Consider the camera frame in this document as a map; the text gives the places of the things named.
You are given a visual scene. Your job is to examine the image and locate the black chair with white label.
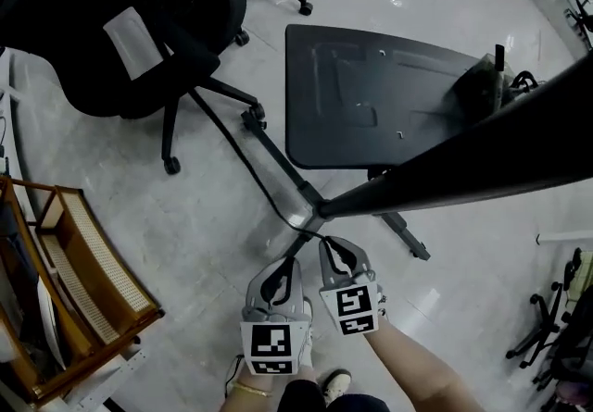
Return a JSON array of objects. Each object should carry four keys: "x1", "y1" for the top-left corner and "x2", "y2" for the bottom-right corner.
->
[{"x1": 0, "y1": 0, "x2": 269, "y2": 176}]

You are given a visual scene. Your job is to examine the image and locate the clear bin with cables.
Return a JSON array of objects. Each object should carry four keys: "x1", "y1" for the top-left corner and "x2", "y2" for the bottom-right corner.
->
[{"x1": 443, "y1": 44, "x2": 541, "y2": 116}]

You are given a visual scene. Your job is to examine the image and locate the black TV stand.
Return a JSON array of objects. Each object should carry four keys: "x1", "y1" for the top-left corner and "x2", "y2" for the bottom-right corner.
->
[{"x1": 239, "y1": 56, "x2": 593, "y2": 263}]

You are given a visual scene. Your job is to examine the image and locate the gold bracelet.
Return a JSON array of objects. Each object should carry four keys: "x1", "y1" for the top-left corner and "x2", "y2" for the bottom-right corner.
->
[{"x1": 234, "y1": 380, "x2": 275, "y2": 399}]

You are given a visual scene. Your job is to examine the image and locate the white sneaker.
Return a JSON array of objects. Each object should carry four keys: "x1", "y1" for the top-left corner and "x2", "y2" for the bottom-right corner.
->
[
  {"x1": 321, "y1": 368, "x2": 354, "y2": 406},
  {"x1": 298, "y1": 298, "x2": 317, "y2": 370}
]

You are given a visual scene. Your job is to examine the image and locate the wooden rattan rack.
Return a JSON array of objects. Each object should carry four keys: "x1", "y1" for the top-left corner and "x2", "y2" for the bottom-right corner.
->
[{"x1": 0, "y1": 175, "x2": 167, "y2": 407}]

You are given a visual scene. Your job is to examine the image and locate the person's left forearm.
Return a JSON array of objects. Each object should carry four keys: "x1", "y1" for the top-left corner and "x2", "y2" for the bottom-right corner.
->
[{"x1": 225, "y1": 370, "x2": 280, "y2": 412}]

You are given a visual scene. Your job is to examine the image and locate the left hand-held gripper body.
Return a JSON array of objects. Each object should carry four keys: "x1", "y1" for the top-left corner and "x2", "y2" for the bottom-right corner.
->
[{"x1": 239, "y1": 302, "x2": 312, "y2": 376}]

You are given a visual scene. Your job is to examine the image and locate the black trousers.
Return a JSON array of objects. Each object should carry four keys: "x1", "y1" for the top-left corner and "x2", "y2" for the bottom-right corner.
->
[{"x1": 276, "y1": 379, "x2": 393, "y2": 412}]

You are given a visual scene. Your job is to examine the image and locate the black chair with star base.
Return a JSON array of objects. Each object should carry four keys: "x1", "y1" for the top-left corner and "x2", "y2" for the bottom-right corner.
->
[{"x1": 504, "y1": 246, "x2": 593, "y2": 402}]

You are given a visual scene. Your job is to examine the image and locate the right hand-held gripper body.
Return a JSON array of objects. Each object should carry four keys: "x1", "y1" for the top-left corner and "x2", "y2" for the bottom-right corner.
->
[{"x1": 319, "y1": 275, "x2": 381, "y2": 336}]

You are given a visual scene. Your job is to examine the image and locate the black stand shelf tray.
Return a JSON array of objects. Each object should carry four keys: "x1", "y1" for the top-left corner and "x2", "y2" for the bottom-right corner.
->
[{"x1": 284, "y1": 23, "x2": 486, "y2": 171}]

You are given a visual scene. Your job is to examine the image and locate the black cable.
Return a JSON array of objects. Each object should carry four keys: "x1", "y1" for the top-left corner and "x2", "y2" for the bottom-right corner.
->
[{"x1": 187, "y1": 85, "x2": 358, "y2": 277}]

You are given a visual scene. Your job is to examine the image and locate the person's right forearm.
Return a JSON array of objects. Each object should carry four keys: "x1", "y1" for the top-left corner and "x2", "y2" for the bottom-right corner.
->
[{"x1": 363, "y1": 319, "x2": 484, "y2": 412}]

